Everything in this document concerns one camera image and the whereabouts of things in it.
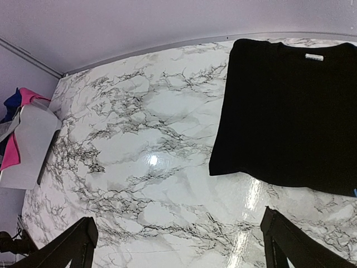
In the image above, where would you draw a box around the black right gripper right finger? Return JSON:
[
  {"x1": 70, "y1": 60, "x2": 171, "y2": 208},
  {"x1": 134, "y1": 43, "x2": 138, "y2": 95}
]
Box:
[{"x1": 260, "y1": 207, "x2": 355, "y2": 267}]

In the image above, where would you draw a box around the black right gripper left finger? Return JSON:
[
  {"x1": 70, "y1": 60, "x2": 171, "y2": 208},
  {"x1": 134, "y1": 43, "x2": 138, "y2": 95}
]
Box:
[{"x1": 21, "y1": 217, "x2": 98, "y2": 267}]

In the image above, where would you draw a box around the black t-shirt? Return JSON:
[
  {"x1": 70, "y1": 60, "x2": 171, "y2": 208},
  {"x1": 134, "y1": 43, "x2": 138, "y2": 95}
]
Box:
[{"x1": 209, "y1": 39, "x2": 356, "y2": 197}]

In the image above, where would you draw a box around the grey garment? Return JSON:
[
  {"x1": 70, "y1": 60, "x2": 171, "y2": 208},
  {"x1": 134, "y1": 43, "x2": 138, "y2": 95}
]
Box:
[{"x1": 0, "y1": 112, "x2": 20, "y2": 142}]

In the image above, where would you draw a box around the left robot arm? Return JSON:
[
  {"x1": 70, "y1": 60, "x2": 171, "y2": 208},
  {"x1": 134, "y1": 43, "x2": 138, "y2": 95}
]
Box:
[{"x1": 1, "y1": 229, "x2": 38, "y2": 257}]

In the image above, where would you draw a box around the white plastic laundry basket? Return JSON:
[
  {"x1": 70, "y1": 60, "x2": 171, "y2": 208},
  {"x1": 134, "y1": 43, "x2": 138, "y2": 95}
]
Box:
[{"x1": 1, "y1": 99, "x2": 62, "y2": 190}]

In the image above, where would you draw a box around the pink garment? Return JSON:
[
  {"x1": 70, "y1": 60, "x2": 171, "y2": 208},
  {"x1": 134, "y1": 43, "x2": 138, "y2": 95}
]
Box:
[{"x1": 0, "y1": 87, "x2": 52, "y2": 173}]

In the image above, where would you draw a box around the blue garment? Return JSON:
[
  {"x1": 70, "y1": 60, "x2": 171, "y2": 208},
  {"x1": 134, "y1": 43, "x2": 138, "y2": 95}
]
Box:
[{"x1": 1, "y1": 88, "x2": 22, "y2": 161}]

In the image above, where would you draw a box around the left aluminium corner post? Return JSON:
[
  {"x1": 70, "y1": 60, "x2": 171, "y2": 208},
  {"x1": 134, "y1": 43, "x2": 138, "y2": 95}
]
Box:
[{"x1": 0, "y1": 36, "x2": 66, "y2": 79}]

